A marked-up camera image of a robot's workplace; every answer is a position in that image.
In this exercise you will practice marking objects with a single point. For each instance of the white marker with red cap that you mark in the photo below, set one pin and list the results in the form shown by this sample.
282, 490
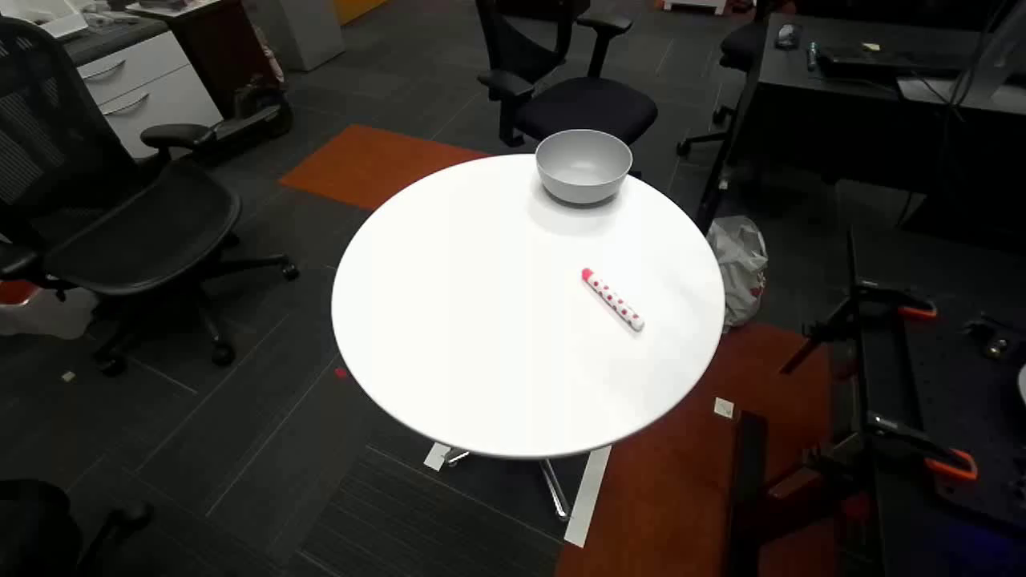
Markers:
614, 299

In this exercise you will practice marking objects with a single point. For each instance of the grey metal bowl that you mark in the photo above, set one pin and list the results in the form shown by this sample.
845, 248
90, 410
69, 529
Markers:
582, 160

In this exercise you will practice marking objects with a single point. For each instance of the black padded office chair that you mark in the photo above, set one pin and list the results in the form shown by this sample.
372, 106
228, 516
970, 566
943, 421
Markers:
582, 103

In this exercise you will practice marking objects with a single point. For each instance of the silver table base legs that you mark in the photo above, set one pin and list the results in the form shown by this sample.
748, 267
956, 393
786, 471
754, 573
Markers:
587, 499

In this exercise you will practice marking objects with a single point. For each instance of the white plastic bag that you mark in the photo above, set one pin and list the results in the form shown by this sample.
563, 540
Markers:
742, 262

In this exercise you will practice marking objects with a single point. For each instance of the small white paper scrap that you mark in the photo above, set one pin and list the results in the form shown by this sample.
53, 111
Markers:
727, 409

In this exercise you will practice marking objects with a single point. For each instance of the grey computer mouse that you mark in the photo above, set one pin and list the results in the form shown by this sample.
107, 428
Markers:
786, 32

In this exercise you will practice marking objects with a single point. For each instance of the black mesh office chair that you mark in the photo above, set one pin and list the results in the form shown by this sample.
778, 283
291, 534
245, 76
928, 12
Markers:
138, 227

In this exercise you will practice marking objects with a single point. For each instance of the white drawer cabinet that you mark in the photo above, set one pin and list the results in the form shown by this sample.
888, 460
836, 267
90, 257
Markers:
147, 84

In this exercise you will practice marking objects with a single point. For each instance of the black workbench table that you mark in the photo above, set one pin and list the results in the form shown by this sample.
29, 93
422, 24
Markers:
942, 417

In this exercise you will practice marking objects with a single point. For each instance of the black chair with round back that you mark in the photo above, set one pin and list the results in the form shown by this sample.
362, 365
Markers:
38, 529

